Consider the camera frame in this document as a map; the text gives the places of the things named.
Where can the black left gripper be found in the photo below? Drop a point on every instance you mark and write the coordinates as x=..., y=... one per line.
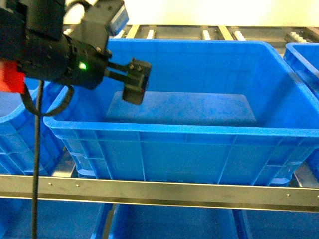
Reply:
x=87, y=66

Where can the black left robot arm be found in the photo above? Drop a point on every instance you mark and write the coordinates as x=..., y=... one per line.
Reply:
x=65, y=44

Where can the blue crate centre upper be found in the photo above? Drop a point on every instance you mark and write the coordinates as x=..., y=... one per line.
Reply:
x=189, y=124

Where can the blue crate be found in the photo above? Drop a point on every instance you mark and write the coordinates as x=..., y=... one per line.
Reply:
x=164, y=222
x=17, y=140
x=56, y=219
x=253, y=224
x=189, y=124
x=301, y=107

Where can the blue crate left upper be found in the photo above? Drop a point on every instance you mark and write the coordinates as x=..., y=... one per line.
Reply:
x=17, y=140

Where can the metal roller rack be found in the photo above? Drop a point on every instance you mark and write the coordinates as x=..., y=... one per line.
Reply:
x=159, y=194

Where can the blue crate lower centre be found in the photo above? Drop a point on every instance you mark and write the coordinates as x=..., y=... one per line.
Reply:
x=164, y=222

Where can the blue crate lower left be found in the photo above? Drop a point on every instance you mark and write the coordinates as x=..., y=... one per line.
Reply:
x=56, y=219

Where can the blue crate right upper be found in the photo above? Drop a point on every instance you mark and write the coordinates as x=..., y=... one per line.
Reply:
x=301, y=107

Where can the blue crate lower right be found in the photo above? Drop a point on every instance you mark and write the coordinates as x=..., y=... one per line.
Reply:
x=253, y=224

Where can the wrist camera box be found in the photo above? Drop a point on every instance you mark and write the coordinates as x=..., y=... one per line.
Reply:
x=104, y=19

